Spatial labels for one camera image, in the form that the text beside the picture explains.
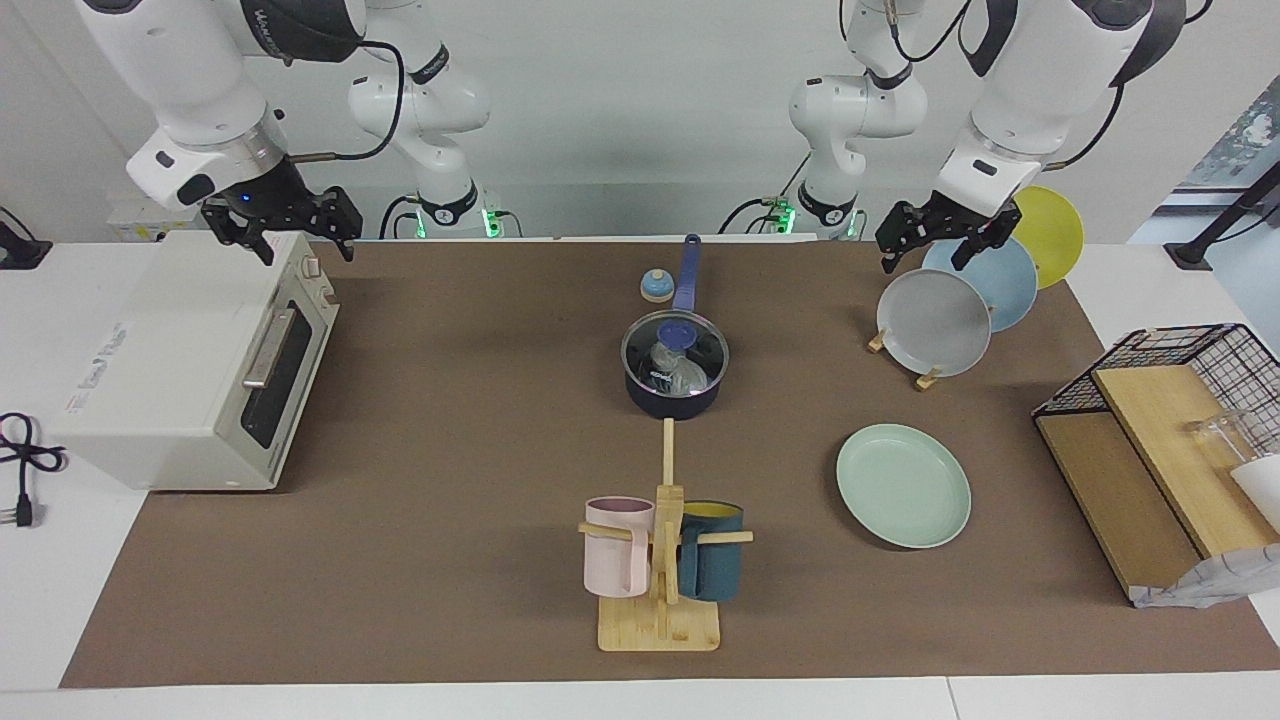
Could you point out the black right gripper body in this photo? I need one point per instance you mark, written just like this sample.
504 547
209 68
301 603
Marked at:
285 205

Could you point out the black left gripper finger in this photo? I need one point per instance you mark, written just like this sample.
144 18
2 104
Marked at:
966 252
889 258

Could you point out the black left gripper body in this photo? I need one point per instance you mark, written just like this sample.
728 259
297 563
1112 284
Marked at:
935 225

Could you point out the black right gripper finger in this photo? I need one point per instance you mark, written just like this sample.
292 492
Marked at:
260 248
348 238

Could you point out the white vermicelli bundle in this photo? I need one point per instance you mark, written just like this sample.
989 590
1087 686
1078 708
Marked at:
682 372

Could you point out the glass lid with blue knob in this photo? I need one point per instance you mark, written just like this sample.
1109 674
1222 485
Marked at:
640 365

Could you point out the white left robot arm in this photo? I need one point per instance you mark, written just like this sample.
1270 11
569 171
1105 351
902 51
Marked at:
1040 90

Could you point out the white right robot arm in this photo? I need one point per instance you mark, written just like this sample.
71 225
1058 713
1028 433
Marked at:
200 80

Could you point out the black monitor arm base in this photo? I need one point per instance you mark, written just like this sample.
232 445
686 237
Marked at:
1225 220

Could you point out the light blue plate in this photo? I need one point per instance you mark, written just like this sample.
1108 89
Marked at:
1010 285

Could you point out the grey plate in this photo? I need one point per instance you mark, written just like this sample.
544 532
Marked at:
935 322

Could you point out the yellow plate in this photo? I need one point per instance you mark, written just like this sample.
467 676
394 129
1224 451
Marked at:
1055 225

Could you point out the wooden plate rack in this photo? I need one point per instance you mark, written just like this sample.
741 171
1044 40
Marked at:
927 380

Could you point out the green round plate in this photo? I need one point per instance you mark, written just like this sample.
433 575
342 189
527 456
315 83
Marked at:
903 487

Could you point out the beige toaster oven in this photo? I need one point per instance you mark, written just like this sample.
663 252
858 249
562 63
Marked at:
180 350

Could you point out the clear glass cup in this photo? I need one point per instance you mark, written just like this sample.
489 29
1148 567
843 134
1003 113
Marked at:
1220 435

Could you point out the teal mug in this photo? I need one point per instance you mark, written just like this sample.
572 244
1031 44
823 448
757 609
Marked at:
712 560

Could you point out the brown table mat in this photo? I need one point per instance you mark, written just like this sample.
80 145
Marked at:
400 600

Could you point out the white cup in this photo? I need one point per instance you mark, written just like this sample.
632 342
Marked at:
1262 490

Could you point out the pink mug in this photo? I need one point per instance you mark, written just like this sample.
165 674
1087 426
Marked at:
615 555

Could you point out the white crumpled bag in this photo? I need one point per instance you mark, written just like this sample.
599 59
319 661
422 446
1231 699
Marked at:
1210 580

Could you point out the wooden mug tree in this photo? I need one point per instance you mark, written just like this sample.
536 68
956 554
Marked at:
660 625

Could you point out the white box by wall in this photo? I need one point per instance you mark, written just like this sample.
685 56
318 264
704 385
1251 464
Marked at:
135 218

